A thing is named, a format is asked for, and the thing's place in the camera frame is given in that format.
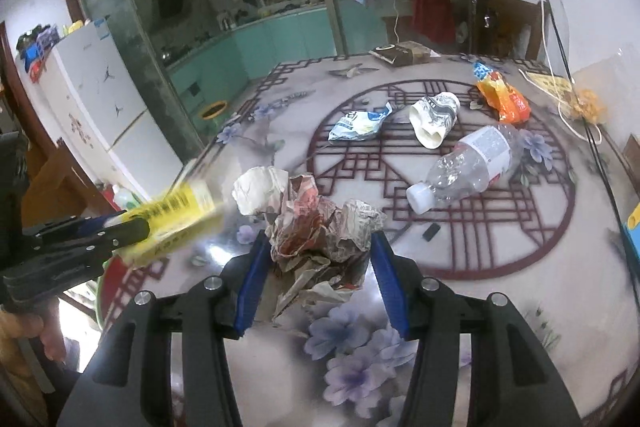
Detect yellow cardboard box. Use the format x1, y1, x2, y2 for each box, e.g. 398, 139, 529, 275
115, 180, 224, 268

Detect blue yellow toy box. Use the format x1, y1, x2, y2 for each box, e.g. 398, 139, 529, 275
624, 204, 640, 265

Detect white refrigerator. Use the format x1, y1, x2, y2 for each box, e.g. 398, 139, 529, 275
32, 18, 183, 200

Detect blue white snack wrapper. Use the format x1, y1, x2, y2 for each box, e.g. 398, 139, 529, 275
328, 102, 394, 142

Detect white charging cable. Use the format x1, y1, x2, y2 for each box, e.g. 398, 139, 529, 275
499, 0, 606, 145

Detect wooden chair by wall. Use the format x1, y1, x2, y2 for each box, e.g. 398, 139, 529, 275
471, 0, 546, 60

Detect newspaper ball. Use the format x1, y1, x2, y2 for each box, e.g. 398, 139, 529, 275
231, 166, 386, 321

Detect small black object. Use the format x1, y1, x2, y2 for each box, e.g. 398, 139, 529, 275
423, 223, 440, 242

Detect dark carved wooden chair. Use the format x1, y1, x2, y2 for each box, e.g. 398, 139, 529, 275
0, 126, 122, 228

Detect orange snack bag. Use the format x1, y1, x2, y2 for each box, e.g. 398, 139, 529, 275
473, 62, 530, 124

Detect green detergent bottle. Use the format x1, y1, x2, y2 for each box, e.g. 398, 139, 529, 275
112, 184, 143, 210

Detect yellow green trash bin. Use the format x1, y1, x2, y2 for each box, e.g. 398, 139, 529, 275
196, 101, 229, 133

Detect red basin with green rim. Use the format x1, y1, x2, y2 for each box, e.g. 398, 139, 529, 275
96, 256, 127, 329

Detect left hand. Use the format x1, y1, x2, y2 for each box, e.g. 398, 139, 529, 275
1, 300, 66, 362

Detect black cable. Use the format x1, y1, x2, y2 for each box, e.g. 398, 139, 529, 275
519, 0, 632, 249

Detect clear plastic water bottle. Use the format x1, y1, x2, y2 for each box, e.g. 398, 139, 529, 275
406, 124, 524, 215

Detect clear bag with snacks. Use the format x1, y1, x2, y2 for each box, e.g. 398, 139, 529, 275
549, 0, 639, 130

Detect teal kitchen counter cabinets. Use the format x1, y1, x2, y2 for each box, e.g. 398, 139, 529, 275
167, 3, 388, 118

